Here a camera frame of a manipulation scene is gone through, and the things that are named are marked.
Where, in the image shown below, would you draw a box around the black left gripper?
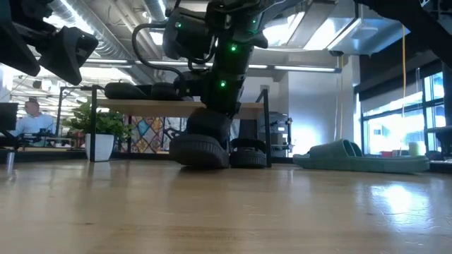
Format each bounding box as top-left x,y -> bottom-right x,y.
0,0 -> 100,86

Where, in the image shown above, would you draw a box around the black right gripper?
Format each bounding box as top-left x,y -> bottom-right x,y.
201,68 -> 248,117

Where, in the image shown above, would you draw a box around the teal green rubber slide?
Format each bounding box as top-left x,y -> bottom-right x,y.
292,138 -> 431,174

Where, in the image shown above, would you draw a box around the person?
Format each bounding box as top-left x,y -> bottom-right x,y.
10,97 -> 57,137

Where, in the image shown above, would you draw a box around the grey metal cabinet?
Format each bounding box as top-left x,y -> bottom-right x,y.
270,111 -> 294,158

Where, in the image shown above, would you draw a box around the black computer monitor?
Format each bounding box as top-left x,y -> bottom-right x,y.
0,102 -> 19,131

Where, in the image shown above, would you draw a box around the long ceiling light bar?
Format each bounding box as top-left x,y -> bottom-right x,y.
79,56 -> 343,74

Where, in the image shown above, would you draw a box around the green leafy plant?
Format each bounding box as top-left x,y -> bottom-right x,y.
61,101 -> 135,142

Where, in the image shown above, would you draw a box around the white plant pot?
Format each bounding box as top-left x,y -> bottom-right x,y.
84,133 -> 116,162

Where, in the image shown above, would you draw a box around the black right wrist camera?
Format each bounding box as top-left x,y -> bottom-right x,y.
178,70 -> 213,98

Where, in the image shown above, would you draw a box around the silver spiral air duct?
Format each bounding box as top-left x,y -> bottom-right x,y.
49,0 -> 165,96

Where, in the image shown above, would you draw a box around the wooden shelf black metal frame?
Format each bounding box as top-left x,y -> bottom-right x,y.
90,84 -> 273,169

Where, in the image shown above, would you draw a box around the black camera cable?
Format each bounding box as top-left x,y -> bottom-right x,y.
131,22 -> 186,84

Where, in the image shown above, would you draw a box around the silver round air duct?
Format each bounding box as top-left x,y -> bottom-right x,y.
143,0 -> 170,25

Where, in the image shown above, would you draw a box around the silver metal post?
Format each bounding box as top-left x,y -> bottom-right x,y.
4,150 -> 17,174

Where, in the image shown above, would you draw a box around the black window frame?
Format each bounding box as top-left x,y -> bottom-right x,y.
359,72 -> 446,156

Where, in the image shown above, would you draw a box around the black vertical frame post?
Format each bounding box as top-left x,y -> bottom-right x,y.
443,61 -> 452,127

